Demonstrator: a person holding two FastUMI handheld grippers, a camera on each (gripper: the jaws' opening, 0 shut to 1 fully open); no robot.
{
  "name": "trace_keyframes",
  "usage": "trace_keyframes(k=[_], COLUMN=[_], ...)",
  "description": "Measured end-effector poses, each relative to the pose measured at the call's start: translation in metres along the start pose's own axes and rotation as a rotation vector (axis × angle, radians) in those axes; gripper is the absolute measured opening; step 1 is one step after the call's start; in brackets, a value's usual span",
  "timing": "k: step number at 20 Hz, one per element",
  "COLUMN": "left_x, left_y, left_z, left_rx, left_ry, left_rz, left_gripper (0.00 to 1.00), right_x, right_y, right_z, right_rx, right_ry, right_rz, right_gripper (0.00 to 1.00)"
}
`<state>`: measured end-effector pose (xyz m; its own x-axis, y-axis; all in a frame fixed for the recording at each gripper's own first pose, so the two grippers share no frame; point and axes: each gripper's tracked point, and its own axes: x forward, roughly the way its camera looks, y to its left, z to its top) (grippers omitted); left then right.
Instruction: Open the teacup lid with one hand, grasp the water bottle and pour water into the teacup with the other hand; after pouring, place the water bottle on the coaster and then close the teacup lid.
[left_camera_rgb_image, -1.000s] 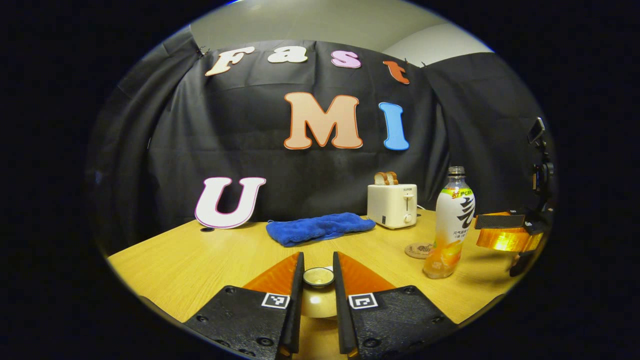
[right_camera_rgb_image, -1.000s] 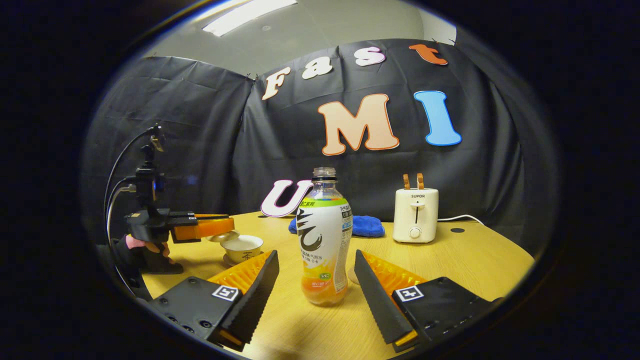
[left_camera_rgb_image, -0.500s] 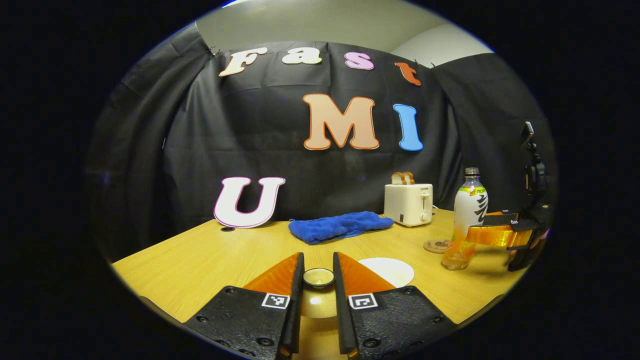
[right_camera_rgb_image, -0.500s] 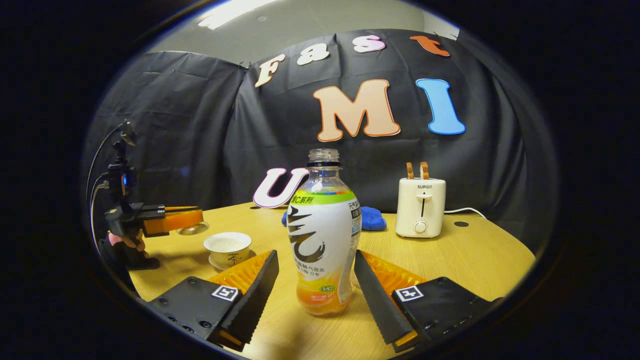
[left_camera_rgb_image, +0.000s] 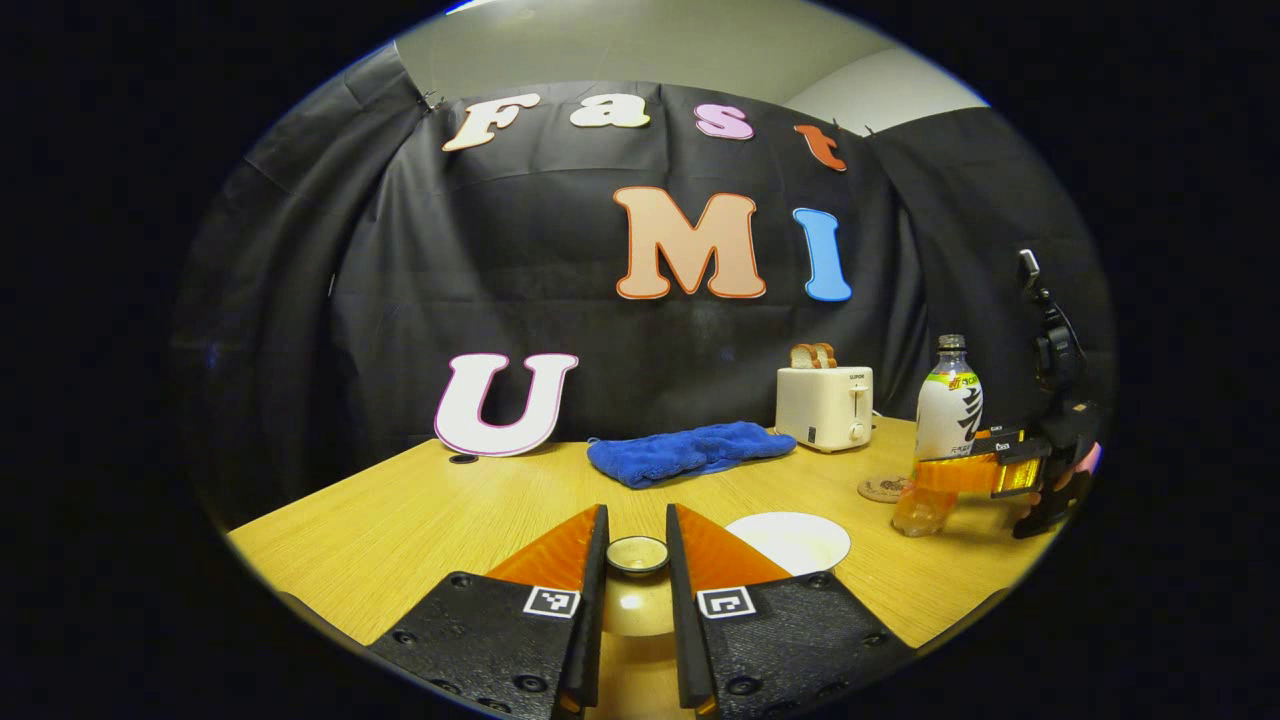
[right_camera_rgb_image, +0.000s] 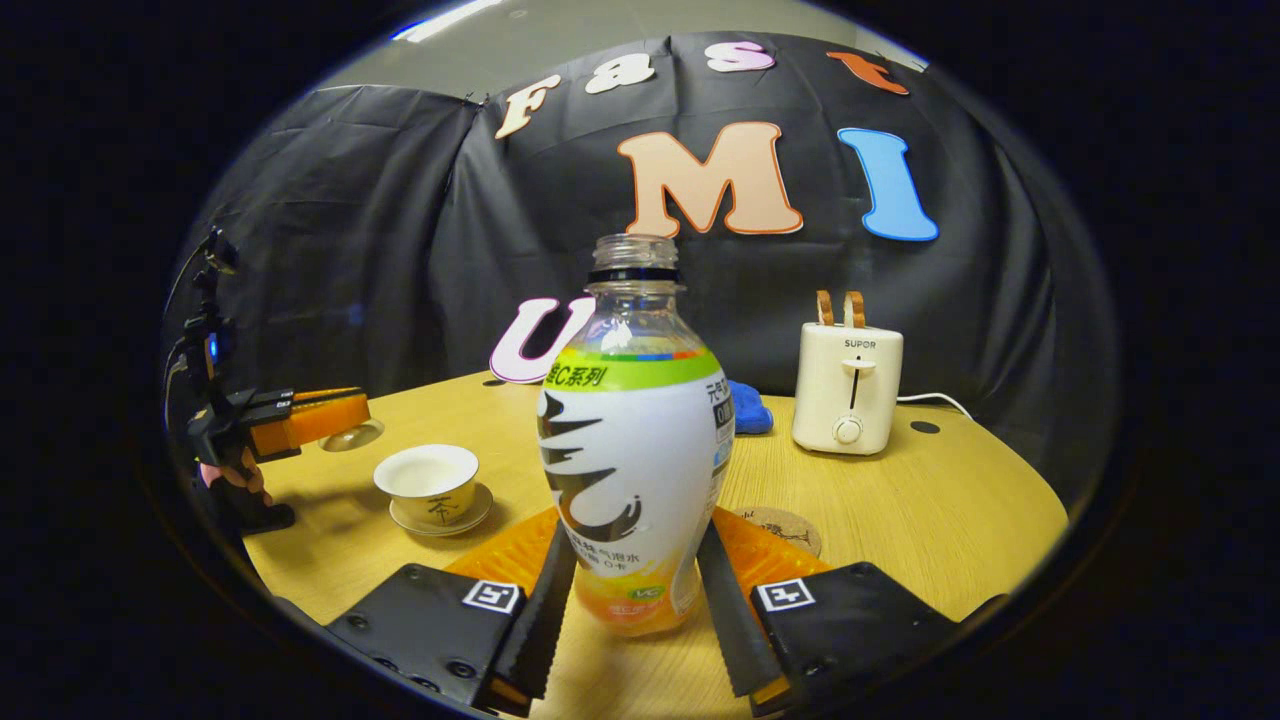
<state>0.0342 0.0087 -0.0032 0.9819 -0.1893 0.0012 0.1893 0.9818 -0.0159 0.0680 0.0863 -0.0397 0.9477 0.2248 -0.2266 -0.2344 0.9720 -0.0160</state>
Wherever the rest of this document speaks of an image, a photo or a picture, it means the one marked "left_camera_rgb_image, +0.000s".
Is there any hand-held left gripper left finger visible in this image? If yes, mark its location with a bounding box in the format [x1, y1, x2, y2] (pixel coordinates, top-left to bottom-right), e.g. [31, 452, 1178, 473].
[365, 503, 611, 720]

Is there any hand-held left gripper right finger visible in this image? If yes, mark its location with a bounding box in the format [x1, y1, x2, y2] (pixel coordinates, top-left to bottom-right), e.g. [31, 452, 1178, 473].
[665, 503, 916, 720]

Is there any yellow ceramic teacup lid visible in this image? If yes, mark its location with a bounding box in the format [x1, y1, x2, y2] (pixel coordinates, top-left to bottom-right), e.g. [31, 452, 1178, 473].
[598, 536, 679, 639]

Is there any clear plastic water bottle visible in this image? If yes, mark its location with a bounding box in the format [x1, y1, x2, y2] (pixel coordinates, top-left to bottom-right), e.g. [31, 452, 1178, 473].
[892, 334, 984, 538]

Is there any yellow ceramic teacup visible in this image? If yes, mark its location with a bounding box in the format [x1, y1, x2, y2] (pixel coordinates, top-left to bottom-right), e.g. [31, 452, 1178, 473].
[725, 512, 852, 577]

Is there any cream white toaster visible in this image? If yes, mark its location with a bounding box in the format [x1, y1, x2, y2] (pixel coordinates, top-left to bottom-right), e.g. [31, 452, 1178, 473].
[776, 366, 875, 454]

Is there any blue towel cloth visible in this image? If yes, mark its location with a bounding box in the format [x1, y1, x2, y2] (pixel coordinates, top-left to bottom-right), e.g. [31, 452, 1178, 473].
[587, 421, 798, 489]

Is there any black backdrop cloth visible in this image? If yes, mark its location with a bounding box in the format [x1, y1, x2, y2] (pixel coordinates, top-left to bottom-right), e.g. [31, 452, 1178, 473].
[170, 40, 1117, 531]

